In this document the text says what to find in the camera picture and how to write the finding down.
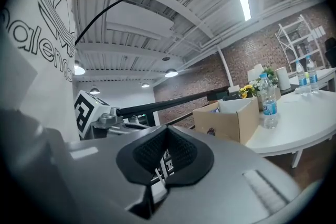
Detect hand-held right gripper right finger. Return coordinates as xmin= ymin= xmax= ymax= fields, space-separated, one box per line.
xmin=154 ymin=125 xmax=303 ymax=224

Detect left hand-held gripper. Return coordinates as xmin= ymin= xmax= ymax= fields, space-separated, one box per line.
xmin=74 ymin=90 xmax=159 ymax=140

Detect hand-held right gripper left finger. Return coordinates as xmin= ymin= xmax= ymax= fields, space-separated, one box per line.
xmin=56 ymin=125 xmax=169 ymax=224

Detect cardboard box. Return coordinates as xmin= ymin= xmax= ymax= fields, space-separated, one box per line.
xmin=193 ymin=97 xmax=260 ymax=145

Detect clear water bottle blue label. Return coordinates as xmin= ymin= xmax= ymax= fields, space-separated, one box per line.
xmin=296 ymin=59 xmax=308 ymax=95
xmin=306 ymin=55 xmax=320 ymax=94
xmin=259 ymin=72 xmax=279 ymax=130

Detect yellow flowers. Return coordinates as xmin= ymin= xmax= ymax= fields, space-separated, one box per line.
xmin=239 ymin=83 xmax=259 ymax=99

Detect white round table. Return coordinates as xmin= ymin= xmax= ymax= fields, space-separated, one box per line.
xmin=245 ymin=89 xmax=336 ymax=168

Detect white printed t-shirt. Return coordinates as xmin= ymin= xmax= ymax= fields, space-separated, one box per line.
xmin=0 ymin=0 xmax=77 ymax=142

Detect green plant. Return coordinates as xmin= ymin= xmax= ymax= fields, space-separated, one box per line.
xmin=261 ymin=67 xmax=278 ymax=86

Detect white cylinder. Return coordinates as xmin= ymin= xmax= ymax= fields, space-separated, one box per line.
xmin=275 ymin=66 xmax=291 ymax=91

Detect white desk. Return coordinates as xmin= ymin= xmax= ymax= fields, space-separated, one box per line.
xmin=288 ymin=67 xmax=336 ymax=93

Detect white shelf rack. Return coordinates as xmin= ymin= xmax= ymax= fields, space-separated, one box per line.
xmin=275 ymin=14 xmax=327 ymax=72

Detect black office chair back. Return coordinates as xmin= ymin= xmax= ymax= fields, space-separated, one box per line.
xmin=324 ymin=37 xmax=336 ymax=68

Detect long ceiling tube light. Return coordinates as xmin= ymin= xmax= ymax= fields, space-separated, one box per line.
xmin=234 ymin=0 xmax=252 ymax=22

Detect white wall pipe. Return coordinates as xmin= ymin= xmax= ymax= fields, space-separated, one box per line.
xmin=216 ymin=45 xmax=235 ymax=88

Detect black camera cable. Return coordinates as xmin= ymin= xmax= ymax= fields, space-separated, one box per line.
xmin=74 ymin=0 xmax=132 ymax=46

